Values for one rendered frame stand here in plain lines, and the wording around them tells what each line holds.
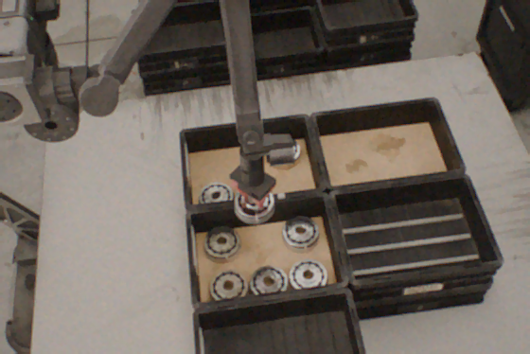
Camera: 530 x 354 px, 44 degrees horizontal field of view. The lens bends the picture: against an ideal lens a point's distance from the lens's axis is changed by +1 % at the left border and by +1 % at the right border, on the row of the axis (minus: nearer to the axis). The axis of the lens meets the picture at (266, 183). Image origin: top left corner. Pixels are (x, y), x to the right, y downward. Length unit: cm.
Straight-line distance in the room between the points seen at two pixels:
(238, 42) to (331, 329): 78
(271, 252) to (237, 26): 72
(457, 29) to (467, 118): 149
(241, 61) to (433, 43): 241
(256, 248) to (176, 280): 28
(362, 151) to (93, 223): 87
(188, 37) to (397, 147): 126
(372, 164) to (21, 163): 188
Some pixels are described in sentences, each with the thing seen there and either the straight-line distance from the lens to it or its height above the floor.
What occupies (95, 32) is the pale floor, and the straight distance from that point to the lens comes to 390.
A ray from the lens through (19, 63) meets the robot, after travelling 145.
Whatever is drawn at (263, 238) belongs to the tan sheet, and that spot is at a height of 83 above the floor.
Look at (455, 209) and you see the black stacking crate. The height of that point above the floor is 83.
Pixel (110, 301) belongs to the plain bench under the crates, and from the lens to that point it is 199.
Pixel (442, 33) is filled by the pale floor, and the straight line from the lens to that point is 378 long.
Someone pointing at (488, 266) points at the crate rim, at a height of 93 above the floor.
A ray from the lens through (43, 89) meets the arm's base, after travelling 142.
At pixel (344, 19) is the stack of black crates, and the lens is 303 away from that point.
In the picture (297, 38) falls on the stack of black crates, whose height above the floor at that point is 38.
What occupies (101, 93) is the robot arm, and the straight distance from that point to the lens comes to 139.
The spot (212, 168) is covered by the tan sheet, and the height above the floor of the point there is 83.
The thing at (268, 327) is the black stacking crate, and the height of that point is 83.
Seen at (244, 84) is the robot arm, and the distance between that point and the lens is 141.
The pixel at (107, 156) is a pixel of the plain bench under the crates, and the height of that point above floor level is 70.
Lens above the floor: 241
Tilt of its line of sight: 53 degrees down
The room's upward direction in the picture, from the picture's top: 4 degrees counter-clockwise
